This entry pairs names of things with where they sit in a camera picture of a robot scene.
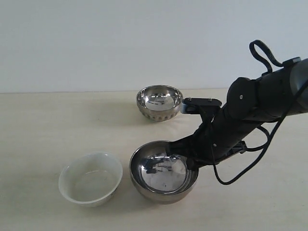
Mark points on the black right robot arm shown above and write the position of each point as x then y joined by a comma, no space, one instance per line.
250,103

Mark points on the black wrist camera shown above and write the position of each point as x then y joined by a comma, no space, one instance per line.
194,106

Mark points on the white ceramic bowl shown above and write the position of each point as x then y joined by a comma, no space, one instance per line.
91,180

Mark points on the patterned stainless steel bowl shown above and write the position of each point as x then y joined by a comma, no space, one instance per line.
159,102

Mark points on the plain stainless steel bowl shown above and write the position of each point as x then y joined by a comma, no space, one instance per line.
160,177

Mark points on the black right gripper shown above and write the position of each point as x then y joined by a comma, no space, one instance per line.
217,138

